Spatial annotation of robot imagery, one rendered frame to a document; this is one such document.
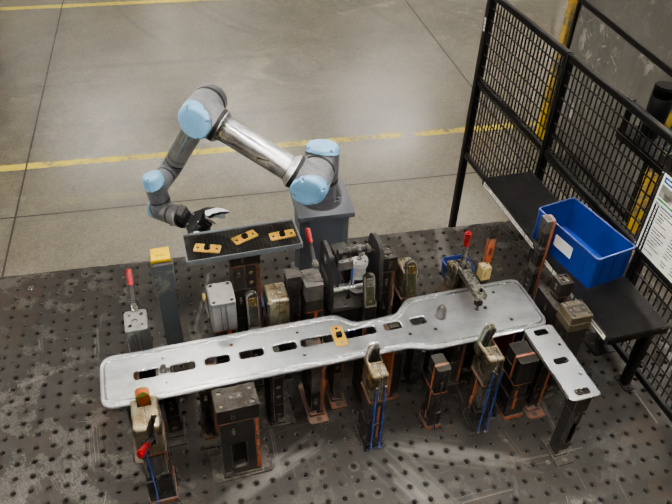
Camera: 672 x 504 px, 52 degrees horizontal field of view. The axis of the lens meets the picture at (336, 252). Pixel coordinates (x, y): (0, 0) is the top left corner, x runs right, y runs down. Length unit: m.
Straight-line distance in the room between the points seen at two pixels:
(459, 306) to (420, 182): 2.39
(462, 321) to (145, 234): 2.41
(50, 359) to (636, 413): 2.01
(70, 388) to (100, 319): 0.32
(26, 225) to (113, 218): 0.50
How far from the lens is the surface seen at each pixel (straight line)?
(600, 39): 4.56
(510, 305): 2.34
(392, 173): 4.66
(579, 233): 2.64
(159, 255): 2.23
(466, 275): 2.30
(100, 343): 2.64
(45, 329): 2.75
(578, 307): 2.32
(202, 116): 2.24
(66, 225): 4.40
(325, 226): 2.49
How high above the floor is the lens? 2.58
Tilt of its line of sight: 40 degrees down
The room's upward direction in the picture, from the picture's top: 2 degrees clockwise
